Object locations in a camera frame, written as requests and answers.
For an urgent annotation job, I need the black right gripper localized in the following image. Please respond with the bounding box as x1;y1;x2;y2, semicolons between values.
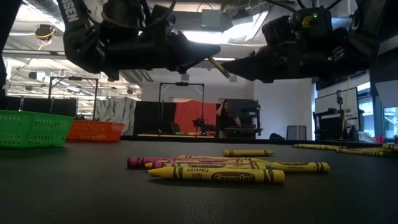
221;17;354;84

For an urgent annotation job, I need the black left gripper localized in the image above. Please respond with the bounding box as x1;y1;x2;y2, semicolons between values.
103;0;221;82

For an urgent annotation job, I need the yellow-green crayon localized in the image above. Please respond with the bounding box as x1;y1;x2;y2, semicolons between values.
206;55;231;79

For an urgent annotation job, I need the magenta crayon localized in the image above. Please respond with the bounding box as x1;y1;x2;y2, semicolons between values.
152;160;174;170
127;156;243;169

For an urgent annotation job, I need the black equipment cart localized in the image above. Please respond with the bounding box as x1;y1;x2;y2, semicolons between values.
226;98;264;139

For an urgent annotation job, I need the grey ceiling box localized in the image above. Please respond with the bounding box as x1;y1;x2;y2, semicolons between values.
200;9;225;29

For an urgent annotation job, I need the red partition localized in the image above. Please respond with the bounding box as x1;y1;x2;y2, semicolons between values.
173;99;218;136

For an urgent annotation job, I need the person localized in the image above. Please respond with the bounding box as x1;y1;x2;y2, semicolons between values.
216;98;242;139

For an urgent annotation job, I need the black partition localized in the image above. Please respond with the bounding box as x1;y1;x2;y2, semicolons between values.
133;101;177;136

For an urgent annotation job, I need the white board panel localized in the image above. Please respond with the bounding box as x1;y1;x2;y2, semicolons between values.
314;87;360;114

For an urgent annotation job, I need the grey bin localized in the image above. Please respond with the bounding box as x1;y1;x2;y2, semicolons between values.
285;124;308;141

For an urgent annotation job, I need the black equipment rack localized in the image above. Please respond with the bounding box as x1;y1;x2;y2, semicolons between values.
313;108;345;141

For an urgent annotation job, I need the leaf patterned tarp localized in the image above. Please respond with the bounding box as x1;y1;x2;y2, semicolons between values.
94;97;137;136

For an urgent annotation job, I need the orange plastic basket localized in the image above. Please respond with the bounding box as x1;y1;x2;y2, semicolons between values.
67;119;126;143

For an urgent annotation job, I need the black screen panel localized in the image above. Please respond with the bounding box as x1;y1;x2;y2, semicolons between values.
23;97;78;118

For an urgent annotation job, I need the green plastic basket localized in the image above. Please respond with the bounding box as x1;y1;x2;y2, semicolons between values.
0;110;76;149

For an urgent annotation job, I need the black gantry frame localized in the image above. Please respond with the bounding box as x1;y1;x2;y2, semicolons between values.
48;76;100;122
158;82;206;136

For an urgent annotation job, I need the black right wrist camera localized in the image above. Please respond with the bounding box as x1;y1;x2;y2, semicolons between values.
292;6;334;40

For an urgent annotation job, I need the black aluminium table frame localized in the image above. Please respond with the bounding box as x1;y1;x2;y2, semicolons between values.
121;134;398;149

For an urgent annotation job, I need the yellow hanging cable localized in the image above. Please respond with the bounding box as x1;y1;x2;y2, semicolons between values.
341;77;351;139

